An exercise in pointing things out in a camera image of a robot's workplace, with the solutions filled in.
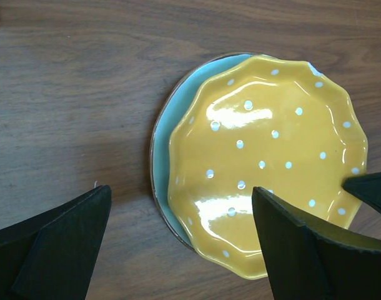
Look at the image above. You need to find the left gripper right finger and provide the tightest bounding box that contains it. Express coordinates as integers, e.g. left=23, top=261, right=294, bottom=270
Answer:
left=252, top=187, right=381, bottom=299

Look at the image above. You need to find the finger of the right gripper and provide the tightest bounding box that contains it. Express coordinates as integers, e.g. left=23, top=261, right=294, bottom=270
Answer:
left=342, top=172, right=381, bottom=214

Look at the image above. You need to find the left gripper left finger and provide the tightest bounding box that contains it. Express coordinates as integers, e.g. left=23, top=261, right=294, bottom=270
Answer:
left=0, top=185, right=112, bottom=299

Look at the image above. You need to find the orange dotted plate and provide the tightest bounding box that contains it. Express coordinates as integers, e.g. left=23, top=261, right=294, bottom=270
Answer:
left=167, top=55, right=368, bottom=279

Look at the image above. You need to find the white plate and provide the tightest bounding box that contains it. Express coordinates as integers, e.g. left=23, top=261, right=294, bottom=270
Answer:
left=149, top=52, right=259, bottom=251

